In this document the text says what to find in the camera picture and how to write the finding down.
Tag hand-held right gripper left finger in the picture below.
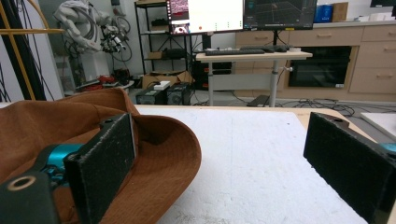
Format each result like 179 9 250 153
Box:
33 112 137 224

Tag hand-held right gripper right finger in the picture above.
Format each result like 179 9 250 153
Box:
303 111 396 224

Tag brown bucket hat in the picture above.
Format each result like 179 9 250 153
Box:
0 87 203 224

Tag black computer case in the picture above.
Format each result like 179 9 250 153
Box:
135 82 192 106

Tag white foam board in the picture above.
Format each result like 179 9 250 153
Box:
135 106 368 224

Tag beige cabinet with drawers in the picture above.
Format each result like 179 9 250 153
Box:
233 20 396 103

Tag open cardboard box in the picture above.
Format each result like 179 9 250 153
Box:
141 70 194 91

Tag light wooden standing desk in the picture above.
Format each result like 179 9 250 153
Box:
195 49 314 108

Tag black metal shelf rack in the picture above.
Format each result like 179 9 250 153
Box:
134 0 200 76

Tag brown cardboard box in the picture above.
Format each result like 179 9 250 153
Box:
332 1 349 22

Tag blue box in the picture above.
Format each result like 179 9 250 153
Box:
313 4 334 24

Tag black keyboard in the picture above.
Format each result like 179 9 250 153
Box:
205 48 266 57

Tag computer monitor with dark screen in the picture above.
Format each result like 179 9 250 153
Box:
243 0 318 32

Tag computer monitor with white screen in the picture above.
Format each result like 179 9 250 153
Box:
165 0 246 35

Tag black floor cables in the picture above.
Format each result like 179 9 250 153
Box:
230 91 396 118

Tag yellow metal frame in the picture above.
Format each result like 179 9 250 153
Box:
0 0 65 101

